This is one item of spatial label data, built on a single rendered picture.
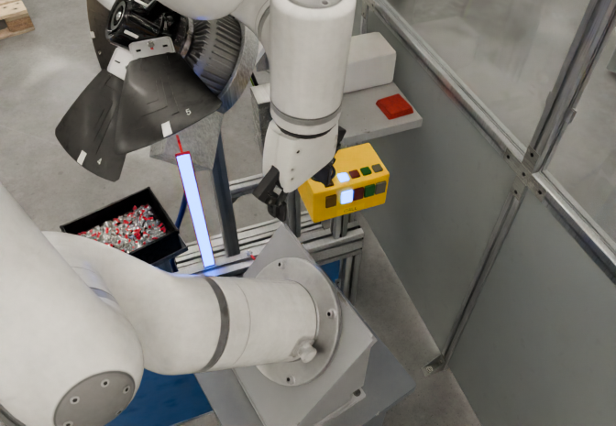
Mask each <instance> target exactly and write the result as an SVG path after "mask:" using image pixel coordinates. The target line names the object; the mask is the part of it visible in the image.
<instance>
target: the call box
mask: <svg viewBox="0 0 616 426"><path fill-rule="evenodd" d="M334 158H335V163H334V164H333V165H332V166H331V167H332V174H331V180H332V181H333V183H334V186H331V187H327V188H326V187H325V186H324V184H323V183H321V182H320V181H319V180H317V179H316V178H314V177H311V178H310V179H309V180H307V181H306V182H305V183H303V184H302V185H301V186H300V187H298V192H299V193H300V195H301V197H302V200H303V202H304V205H305V207H306V209H307V211H308V213H309V214H310V216H311V218H312V220H313V222H314V223H317V222H321V221H324V220H327V219H331V218H334V217H337V216H340V215H344V214H348V213H353V212H356V211H360V210H363V209H367V208H370V207H373V206H377V205H380V204H383V203H385V199H386V193H387V188H388V182H389V176H390V174H389V172H388V171H387V169H386V168H385V166H384V165H383V163H382V162H381V160H380V158H379V157H378V155H377V154H376V152H375V150H374V149H373V147H372V146H371V144H370V143H366V144H362V145H358V146H354V147H348V148H344V149H340V150H338V151H337V152H336V154H335V156H334ZM375 164H380V165H381V166H382V168H383V171H381V172H377V173H375V172H374V171H373V169H372V167H371V166H372V165H375ZM365 167H369V168H370V170H371V171H372V174H369V175H366V176H363V174H362V173H361V171H360V169H361V168H365ZM354 169H357V170H358V172H359V174H360V177H359V178H355V179H352V178H351V176H350V175H349V171H351V170H354ZM344 172H345V173H346V174H347V176H348V177H349V180H346V181H342V182H341V181H340V180H339V178H338V177H337V174H340V173H344ZM381 181H387V184H386V190H385V192H383V193H380V194H377V195H375V193H374V195H373V196H369V197H367V198H364V196H363V199H360V200H356V201H353V200H352V202H347V203H343V204H342V203H341V196H342V192H343V191H350V190H352V191H353V190H354V189H356V188H360V187H364V188H365V186H367V185H370V184H375V185H376V183H377V182H381ZM333 194H336V195H337V197H336V206H333V207H330V208H325V197H326V196H329V195H333Z"/></svg>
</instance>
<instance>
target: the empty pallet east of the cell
mask: <svg viewBox="0 0 616 426"><path fill-rule="evenodd" d="M2 19H4V20H5V23H6V25H7V27H6V28H5V29H1V30H0V39H4V38H10V37H13V36H16V35H20V34H23V33H27V32H29V31H33V30H34V29H35V28H34V26H33V23H32V21H31V19H30V16H29V15H28V11H27V9H26V8H25V6H24V4H23V2H22V1H21V0H0V20H2Z"/></svg>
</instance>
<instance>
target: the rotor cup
mask: <svg viewBox="0 0 616 426"><path fill-rule="evenodd" d="M140 1H141V2H143V3H145V4H147V5H148V4H149V3H150V2H151V1H149V0H140ZM145 8H146V7H145V6H144V5H142V4H141V3H139V2H137V1H135V0H115V2H114V4H113V6H112V8H111V10H110V13H109V16H108V18H107V21H106V26H105V37H106V40H107V41H109V42H110V43H112V44H114V45H117V46H118V47H120V48H122V49H126V50H128V51H130V49H129V44H130V43H132V42H137V41H141V40H147V39H152V38H162V37H170V38H171V40H172V43H173V46H174V49H175V52H179V50H180V48H181V46H182V42H183V40H184V37H185V32H186V27H187V20H186V16H183V15H181V14H179V13H177V12H175V11H173V12H167V13H165V14H164V15H163V13H160V14H154V15H147V12H148V10H146V9H145ZM120 11H121V17H120V18H119V20H118V21H117V20H116V15H117V13H118V12H120ZM125 30H127V31H129V32H131V33H133V34H136V35H138V38H134V37H132V36H129V35H128V34H126V33H124V31H125Z"/></svg>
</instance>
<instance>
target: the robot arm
mask: <svg viewBox="0 0 616 426"><path fill-rule="evenodd" d="M157 1H159V2H160V3H162V4H163V5H165V6H166V7H168V8H170V9H171V10H173V11H175V12H177V13H179V14H181V15H183V16H187V17H188V18H192V19H195V20H202V21H204V20H215V19H219V18H222V17H224V16H228V15H231V16H233V17H234V18H236V19H237V20H239V21H240V22H241V23H243V24H244V25H245V26H246V27H248V28H249V29H250V30H251V31H252V32H253V33H254V34H255V36H256V37H257V38H258V40H259V42H260V43H261V44H262V46H263V48H264V50H265V52H266V54H267V58H268V61H269V74H270V114H271V117H272V118H273V119H272V120H271V121H270V122H269V127H268V131H267V135H266V138H265V144H264V151H263V167H262V171H263V176H264V178H263V179H262V180H261V182H260V183H259V184H258V186H257V187H256V188H255V190H254V191H253V192H252V195H254V196H255V197H256V198H257V199H259V200H260V201H262V202H264V203H265V204H267V205H268V212H269V214H270V215H271V216H272V217H274V218H276V217H277V218H278V219H279V220H280V221H282V222H284V221H286V211H287V203H286V202H285V199H286V197H287V195H288V193H289V192H291V191H294V190H296V189H297V188H298V187H300V186H301V185H302V184H303V183H305V182H306V181H307V180H309V179H310V178H311V177H314V178H316V179H317V180H319V181H320V182H321V183H323V184H324V186H327V185H329V184H330V179H331V172H332V167H331V166H332V165H333V164H334V163H335V162H336V159H335V158H334V156H335V154H336V152H337V151H338V149H340V146H341V144H340V142H341V141H342V139H343V137H344V135H345V133H346V130H345V129H344V128H343V127H341V126H339V125H338V120H339V117H340V115H341V112H342V110H341V106H342V100H343V93H344V87H345V80H346V74H347V62H348V55H349V49H350V42H351V36H352V29H353V23H354V16H355V10H356V3H357V0H157ZM276 185H277V186H278V187H280V188H281V189H282V191H281V193H280V195H278V194H277V193H276V192H274V191H273V190H274V188H275V186H276ZM341 327H342V317H341V308H340V304H339V300H338V297H337V294H336V290H335V288H334V286H333V284H332V282H331V281H330V279H329V278H328V277H327V276H326V274H325V273H324V272H323V271H322V270H321V269H320V268H319V267H318V266H316V265H315V264H314V263H311V262H309V261H307V260H305V259H301V258H296V257H285V258H281V259H278V260H276V261H274V262H271V263H270V264H268V265H267V266H266V267H264V268H263V269H262V270H261V271H260V272H259V273H258V275H257V276H256V278H255V279H252V278H236V277H218V276H203V275H186V274H173V273H170V272H167V271H164V270H161V269H159V268H155V267H153V266H151V265H150V264H148V263H146V262H144V261H142V260H140V259H138V258H136V257H133V256H131V255H129V254H127V253H125V252H123V251H120V250H118V249H115V248H113V247H111V246H108V245H105V244H103V243H100V242H97V241H95V240H93V239H89V238H86V237H83V236H80V235H73V234H68V233H62V232H48V231H44V232H41V231H40V230H39V228H38V227H37V226H36V225H35V224H34V222H33V221H32V220H31V219H30V217H29V216H28V215H27V214H26V212H25V211H24V210H23V209H22V207H21V206H20V205H19V204H18V203H17V201H16V200H15V199H14V197H13V196H12V195H11V194H10V193H9V191H8V190H7V189H6V188H5V186H4V185H3V184H2V183H1V182H0V403H1V404H2V405H3V406H4V407H5V408H6V409H7V410H8V411H9V412H10V413H11V414H12V415H13V416H14V417H15V418H17V419H18V420H20V421H21V422H23V423H24V424H26V425H27V426H105V425H106V424H107V423H108V422H110V421H112V420H113V419H115V418H116V417H117V416H118V415H119V414H120V413H121V412H122V411H123V410H125V409H126V407H127V406H128V405H129V403H130V402H131V401H132V399H133V398H134V397H135V395H136V393H137V391H138V388H139V386H140V382H141V379H142V376H143V372H144V368H145V369H147V370H149V371H151V372H154V373H157V374H161V375H169V376H175V375H186V374H194V373H202V372H209V371H216V370H224V369H231V368H239V367H246V366H256V367H257V368H258V369H259V371H260V372H261V373H262V374H263V375H264V376H265V377H267V378H268V379H270V380H271V381H273V382H276V383H278V384H280V385H284V386H299V385H302V384H305V383H309V382H311V381H312V380H314V379H316V378H318V377H319V376H320V375H321V374H322V373H324V371H325V370H326V369H327V367H328V366H329V365H330V364H331V362H332V360H333V358H334V356H335V354H336V350H337V347H338V345H339V341H340V335H341Z"/></svg>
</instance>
